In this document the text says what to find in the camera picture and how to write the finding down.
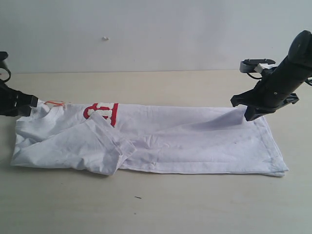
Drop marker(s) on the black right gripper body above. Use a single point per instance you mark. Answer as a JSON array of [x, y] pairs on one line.
[[276, 90]]

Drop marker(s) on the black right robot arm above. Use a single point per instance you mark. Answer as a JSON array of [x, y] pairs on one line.
[[299, 58]]

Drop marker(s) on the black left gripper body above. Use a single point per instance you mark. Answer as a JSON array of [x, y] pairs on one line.
[[8, 100]]

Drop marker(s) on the white t-shirt red lettering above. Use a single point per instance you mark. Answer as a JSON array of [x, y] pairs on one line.
[[104, 137]]

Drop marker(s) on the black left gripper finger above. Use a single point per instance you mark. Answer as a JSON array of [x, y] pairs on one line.
[[26, 100], [23, 111]]

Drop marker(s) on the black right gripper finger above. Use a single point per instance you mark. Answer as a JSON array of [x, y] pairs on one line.
[[254, 112], [246, 98]]

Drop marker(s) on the orange clothing tag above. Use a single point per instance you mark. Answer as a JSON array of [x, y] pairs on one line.
[[55, 103]]

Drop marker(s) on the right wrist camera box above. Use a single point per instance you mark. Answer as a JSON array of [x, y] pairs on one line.
[[256, 65]]

